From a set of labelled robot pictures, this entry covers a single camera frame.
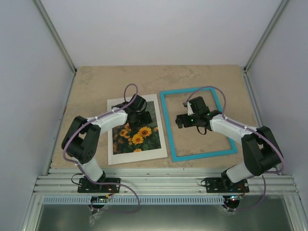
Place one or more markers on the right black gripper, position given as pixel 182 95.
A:
pixel 186 123

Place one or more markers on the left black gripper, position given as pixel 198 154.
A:
pixel 147 120

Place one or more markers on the teal wooden picture frame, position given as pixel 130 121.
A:
pixel 174 156

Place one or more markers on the sunflower photo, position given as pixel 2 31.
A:
pixel 127 140

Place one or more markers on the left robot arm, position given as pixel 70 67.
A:
pixel 81 141

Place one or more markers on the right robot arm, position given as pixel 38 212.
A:
pixel 260 149

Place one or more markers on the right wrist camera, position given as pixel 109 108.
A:
pixel 189 109

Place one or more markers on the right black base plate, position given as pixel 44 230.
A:
pixel 219 185

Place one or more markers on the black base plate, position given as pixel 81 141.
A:
pixel 85 186
pixel 219 185

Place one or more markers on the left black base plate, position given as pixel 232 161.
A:
pixel 85 186

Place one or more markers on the aluminium rail base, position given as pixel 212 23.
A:
pixel 161 181

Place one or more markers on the slotted grey cable duct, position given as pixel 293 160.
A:
pixel 132 200

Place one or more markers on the left aluminium corner post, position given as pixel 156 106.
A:
pixel 50 26

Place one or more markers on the aluminium corner post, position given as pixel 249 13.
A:
pixel 269 29
pixel 50 26

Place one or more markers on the right aluminium corner post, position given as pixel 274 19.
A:
pixel 269 29

